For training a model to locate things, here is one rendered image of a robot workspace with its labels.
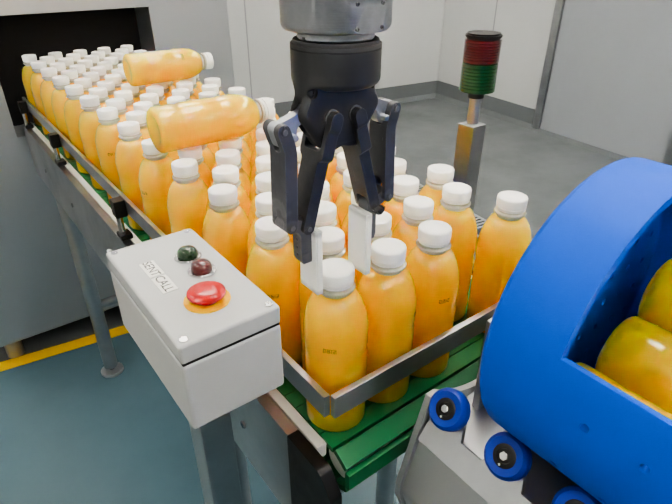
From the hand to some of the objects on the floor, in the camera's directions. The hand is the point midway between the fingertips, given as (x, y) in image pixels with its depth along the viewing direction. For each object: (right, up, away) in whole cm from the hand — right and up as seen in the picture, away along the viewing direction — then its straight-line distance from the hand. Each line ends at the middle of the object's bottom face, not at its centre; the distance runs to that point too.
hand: (336, 252), depth 53 cm
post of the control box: (-15, -98, +56) cm, 114 cm away
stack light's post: (+26, -71, +102) cm, 127 cm away
